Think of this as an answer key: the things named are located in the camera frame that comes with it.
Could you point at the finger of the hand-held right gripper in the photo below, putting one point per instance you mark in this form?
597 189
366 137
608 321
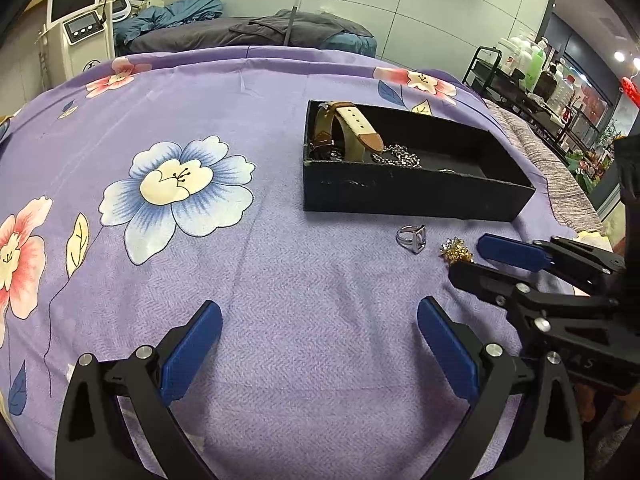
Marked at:
510 252
480 282

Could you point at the black cardboard box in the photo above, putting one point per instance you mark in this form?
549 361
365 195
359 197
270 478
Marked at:
400 192

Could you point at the blue quilt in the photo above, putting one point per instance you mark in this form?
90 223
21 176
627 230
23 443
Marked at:
165 15

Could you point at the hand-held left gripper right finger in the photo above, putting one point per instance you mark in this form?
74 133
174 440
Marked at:
445 350

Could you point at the purple floral bedsheet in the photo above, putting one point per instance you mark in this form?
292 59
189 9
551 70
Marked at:
300 270

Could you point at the black metal cart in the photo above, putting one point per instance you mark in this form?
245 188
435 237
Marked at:
492 80

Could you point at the white machine with screen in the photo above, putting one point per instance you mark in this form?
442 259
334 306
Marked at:
80 25

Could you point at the gold flower brooch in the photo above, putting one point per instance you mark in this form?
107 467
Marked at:
456 252

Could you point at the dark blanket pile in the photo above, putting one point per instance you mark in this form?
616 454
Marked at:
260 32

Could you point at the grey lamp stand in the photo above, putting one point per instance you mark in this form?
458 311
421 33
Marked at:
292 25

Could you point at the group of plastic bottles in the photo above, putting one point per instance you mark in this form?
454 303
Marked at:
532 67

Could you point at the grey striped blanket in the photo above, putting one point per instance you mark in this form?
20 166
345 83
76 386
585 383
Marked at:
545 160

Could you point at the green plant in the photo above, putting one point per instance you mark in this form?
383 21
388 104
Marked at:
595 160

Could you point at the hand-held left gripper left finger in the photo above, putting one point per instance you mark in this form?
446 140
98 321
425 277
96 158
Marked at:
192 345

